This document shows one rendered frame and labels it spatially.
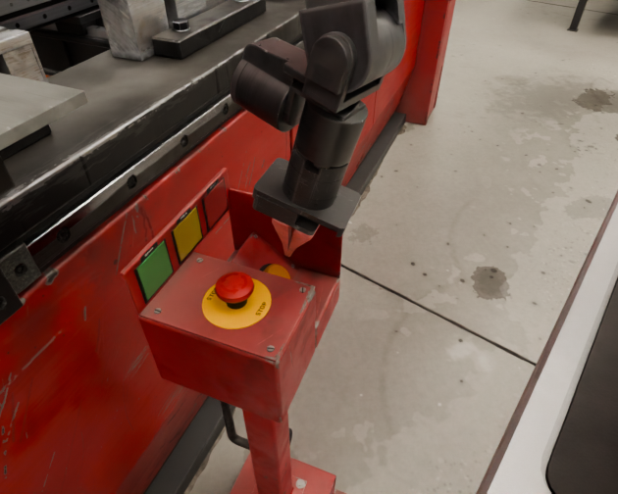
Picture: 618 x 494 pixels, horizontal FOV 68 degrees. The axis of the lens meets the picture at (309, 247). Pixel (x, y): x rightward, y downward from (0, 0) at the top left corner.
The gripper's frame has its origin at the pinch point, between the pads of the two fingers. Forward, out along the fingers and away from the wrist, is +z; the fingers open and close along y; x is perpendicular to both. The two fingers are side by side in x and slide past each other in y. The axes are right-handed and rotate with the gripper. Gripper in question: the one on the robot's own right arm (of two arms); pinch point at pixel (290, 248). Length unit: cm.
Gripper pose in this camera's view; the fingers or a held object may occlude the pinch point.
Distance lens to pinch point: 54.9
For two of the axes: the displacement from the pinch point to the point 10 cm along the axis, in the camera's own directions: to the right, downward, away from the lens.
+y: -9.0, -4.2, 0.8
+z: -2.4, 6.6, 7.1
